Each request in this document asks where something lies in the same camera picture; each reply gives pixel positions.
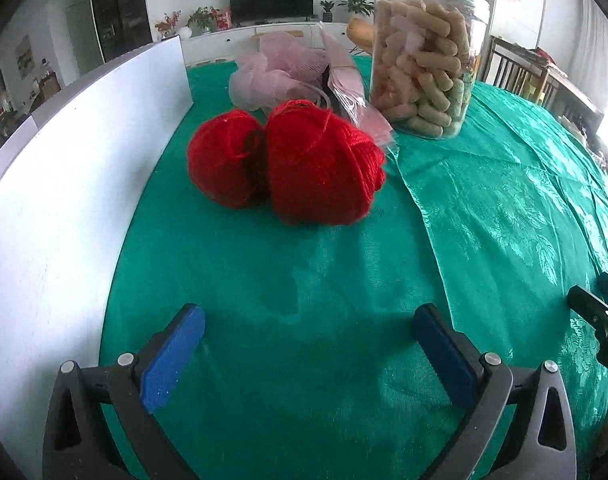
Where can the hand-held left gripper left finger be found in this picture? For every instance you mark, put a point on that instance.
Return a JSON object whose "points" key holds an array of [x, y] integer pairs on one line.
{"points": [[174, 355]]}

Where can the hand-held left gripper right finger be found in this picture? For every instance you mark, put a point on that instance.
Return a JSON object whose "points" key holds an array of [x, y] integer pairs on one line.
{"points": [[444, 355]]}

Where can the white board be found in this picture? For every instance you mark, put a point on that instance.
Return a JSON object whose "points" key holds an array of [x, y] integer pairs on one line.
{"points": [[59, 210]]}

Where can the large red yarn ball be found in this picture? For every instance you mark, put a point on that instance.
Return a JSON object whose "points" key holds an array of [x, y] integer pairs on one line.
{"points": [[319, 170]]}

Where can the plain green tablecloth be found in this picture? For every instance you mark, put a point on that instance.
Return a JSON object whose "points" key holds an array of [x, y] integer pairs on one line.
{"points": [[284, 310]]}

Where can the shiny patterned green tablecloth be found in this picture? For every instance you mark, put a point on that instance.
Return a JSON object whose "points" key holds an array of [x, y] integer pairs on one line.
{"points": [[509, 200]]}

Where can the wooden dining table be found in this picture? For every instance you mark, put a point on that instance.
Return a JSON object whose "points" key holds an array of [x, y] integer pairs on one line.
{"points": [[574, 90]]}

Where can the wooden chair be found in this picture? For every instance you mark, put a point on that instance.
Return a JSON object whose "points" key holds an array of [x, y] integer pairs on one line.
{"points": [[514, 72]]}

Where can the white curtain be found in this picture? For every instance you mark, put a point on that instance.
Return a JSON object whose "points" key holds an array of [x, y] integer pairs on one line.
{"points": [[594, 45]]}

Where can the clear plastic snack jar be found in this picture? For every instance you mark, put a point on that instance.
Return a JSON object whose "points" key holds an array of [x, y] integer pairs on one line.
{"points": [[424, 75]]}

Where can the clear packet of pink sheets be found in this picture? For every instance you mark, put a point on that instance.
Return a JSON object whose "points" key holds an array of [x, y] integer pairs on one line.
{"points": [[349, 90]]}

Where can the pink mesh bath sponge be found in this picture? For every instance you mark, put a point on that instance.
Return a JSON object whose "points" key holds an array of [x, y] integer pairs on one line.
{"points": [[274, 75]]}

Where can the white television cabinet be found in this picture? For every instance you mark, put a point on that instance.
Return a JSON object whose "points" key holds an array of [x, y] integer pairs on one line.
{"points": [[219, 45]]}

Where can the orange cylindrical object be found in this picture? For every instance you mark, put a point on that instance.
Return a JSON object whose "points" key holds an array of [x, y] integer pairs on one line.
{"points": [[361, 35]]}

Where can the red flowering potted plant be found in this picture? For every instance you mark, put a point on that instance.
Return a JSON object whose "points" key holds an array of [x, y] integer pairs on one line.
{"points": [[168, 24]]}

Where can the bushy green potted plant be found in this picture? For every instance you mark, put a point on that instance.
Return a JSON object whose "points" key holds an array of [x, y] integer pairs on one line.
{"points": [[201, 20]]}

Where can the red gift box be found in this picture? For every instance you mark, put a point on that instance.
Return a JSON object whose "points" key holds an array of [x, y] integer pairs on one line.
{"points": [[224, 19]]}

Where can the dark tall cabinet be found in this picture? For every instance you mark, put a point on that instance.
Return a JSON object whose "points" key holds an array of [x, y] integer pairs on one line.
{"points": [[119, 10]]}

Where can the leafy green potted plant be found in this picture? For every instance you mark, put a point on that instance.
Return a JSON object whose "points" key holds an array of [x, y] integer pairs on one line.
{"points": [[356, 4]]}

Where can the small green potted plant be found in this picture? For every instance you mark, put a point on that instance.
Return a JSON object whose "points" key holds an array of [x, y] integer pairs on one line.
{"points": [[327, 10]]}

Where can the black television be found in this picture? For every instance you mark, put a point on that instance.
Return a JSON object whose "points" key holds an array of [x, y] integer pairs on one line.
{"points": [[271, 0]]}

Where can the framed wall picture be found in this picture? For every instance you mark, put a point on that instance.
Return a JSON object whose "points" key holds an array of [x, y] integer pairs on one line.
{"points": [[24, 56]]}

